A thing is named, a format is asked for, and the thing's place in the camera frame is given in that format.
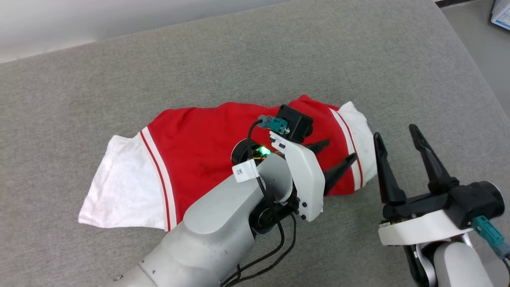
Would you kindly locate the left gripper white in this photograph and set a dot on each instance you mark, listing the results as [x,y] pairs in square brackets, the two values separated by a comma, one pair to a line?
[306,179]

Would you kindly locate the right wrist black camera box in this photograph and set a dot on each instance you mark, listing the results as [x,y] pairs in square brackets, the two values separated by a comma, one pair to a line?
[476,201]

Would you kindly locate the white label tag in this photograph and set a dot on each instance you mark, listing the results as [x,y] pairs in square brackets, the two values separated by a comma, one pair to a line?
[245,171]

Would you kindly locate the grey fabric sofa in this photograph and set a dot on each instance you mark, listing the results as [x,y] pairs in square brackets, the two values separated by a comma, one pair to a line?
[119,67]

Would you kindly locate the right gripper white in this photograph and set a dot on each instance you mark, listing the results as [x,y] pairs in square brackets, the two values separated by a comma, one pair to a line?
[418,229]

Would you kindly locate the red and white jersey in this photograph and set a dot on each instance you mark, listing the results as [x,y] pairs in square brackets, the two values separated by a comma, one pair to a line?
[199,139]

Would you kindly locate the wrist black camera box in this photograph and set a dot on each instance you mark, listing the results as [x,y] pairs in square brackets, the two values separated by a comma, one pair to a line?
[295,121]
[476,201]

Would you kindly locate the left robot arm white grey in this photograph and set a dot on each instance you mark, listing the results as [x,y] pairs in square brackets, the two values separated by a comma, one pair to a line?
[215,223]

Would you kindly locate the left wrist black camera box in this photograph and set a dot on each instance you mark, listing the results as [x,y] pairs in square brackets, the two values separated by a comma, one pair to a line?
[295,121]

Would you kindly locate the white and blue box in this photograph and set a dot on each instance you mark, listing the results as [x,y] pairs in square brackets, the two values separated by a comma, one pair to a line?
[502,14]

